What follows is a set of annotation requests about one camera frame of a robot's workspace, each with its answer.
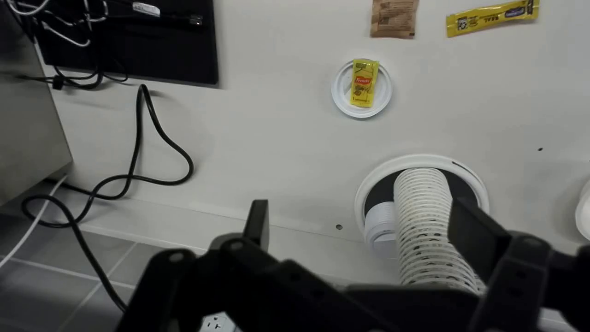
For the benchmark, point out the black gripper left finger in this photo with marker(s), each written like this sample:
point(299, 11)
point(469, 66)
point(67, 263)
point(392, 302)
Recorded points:
point(257, 225)

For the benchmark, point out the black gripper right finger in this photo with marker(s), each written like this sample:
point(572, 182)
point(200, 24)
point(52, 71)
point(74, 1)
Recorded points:
point(480, 237)

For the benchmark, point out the stack of paper cups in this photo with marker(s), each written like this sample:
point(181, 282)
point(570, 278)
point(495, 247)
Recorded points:
point(423, 202)

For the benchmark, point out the white round cup holder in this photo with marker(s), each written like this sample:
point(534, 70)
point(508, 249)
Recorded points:
point(375, 199)

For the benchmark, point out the small white plastic lid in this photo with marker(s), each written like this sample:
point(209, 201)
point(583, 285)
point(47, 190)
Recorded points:
point(340, 92)

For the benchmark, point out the small yellow sauce packet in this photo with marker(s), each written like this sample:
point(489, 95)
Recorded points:
point(364, 81)

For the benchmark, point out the black mat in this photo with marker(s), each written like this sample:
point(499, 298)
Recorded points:
point(157, 38)

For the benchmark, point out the long yellow packet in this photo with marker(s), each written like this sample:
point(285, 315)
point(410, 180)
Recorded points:
point(491, 16)

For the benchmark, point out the stainless steel appliance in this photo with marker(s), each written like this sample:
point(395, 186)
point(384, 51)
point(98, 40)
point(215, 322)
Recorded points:
point(32, 138)

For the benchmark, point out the brown sugar packet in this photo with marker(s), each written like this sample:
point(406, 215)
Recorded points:
point(393, 18)

